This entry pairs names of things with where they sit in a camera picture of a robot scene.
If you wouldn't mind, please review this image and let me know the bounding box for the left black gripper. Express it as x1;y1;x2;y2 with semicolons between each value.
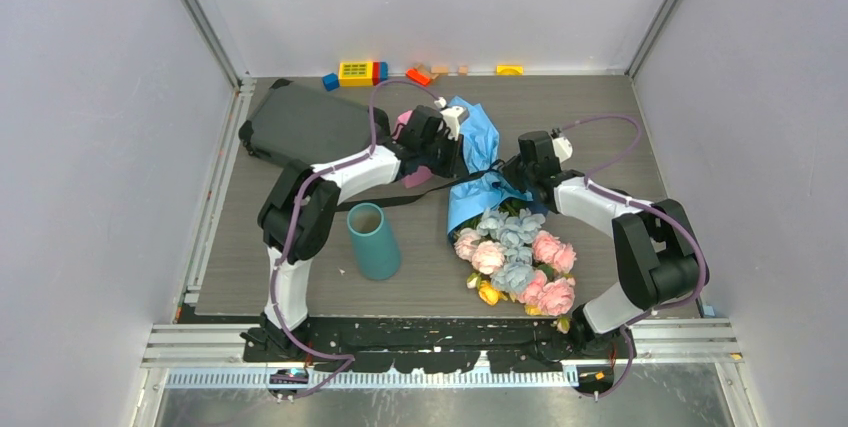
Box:
418;129;468;178

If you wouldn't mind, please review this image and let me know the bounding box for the black ribbon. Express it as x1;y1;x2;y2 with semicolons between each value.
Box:
335;159;507;213

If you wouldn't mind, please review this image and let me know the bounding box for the blue flower bouquet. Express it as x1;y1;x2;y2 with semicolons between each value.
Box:
447;97;577;334

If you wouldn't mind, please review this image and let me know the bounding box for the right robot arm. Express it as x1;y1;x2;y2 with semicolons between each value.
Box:
501;156;709;358

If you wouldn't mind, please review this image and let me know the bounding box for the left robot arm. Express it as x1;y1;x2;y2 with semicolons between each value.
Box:
240;104;469;361

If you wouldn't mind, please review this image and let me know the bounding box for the teal vase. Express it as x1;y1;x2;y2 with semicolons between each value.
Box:
346;203;402;281

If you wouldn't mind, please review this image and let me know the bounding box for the pink metronome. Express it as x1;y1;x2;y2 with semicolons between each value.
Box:
392;110;433;189

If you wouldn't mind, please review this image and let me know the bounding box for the orange red toy block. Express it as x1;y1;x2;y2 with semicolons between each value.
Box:
405;68;432;86

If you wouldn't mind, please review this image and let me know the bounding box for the yellow arch toy block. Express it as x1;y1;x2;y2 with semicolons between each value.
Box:
496;64;524;76

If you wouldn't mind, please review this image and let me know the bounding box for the red blue toy block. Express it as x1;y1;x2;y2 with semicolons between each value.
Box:
371;61;389;86

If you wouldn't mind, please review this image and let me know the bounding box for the blue toy cube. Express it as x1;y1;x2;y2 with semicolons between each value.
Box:
322;73;340;92

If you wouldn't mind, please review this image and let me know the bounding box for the grey black case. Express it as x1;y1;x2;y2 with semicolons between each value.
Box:
238;78;389;167

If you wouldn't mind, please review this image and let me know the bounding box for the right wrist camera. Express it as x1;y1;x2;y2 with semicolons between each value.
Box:
518;130;573;172

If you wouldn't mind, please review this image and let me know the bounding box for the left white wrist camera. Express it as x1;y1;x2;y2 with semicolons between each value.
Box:
434;97;469;141

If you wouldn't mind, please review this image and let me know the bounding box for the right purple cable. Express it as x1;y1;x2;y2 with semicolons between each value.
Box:
553;114;711;402

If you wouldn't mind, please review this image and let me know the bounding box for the purple cable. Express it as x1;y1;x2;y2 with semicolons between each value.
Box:
267;78;448;402
553;114;711;402

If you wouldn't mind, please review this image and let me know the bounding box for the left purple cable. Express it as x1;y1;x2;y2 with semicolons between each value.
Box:
267;78;448;402

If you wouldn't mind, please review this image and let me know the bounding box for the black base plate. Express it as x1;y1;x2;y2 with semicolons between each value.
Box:
240;317;628;374

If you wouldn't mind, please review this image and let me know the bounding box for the aluminium frame rail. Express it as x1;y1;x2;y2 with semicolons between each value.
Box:
142;317;743;393

